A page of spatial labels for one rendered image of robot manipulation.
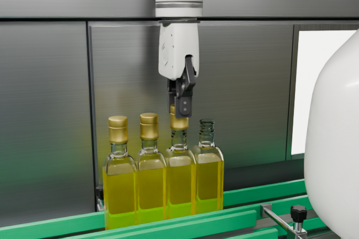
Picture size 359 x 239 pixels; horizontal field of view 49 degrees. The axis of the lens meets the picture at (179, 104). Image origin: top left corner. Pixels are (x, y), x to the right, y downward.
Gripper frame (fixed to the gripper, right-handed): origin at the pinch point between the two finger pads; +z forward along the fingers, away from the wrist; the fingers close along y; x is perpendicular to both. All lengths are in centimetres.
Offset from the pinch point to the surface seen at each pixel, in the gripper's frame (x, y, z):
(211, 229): 4.1, 6.2, 23.1
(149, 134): -6.2, 1.6, 4.8
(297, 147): 36.3, -12.6, 16.6
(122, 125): -11.2, 1.9, 2.5
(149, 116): -6.1, 1.3, 1.5
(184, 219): -0.6, 4.2, 21.3
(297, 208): 16.5, 15.1, 16.8
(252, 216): 13.0, 6.2, 22.1
